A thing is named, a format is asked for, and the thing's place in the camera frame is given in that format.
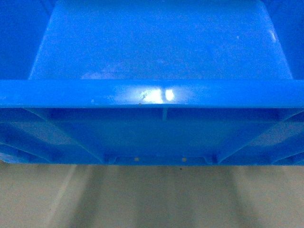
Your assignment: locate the blue plastic crate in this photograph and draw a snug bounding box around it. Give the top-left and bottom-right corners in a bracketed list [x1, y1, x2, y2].
[0, 0, 304, 166]

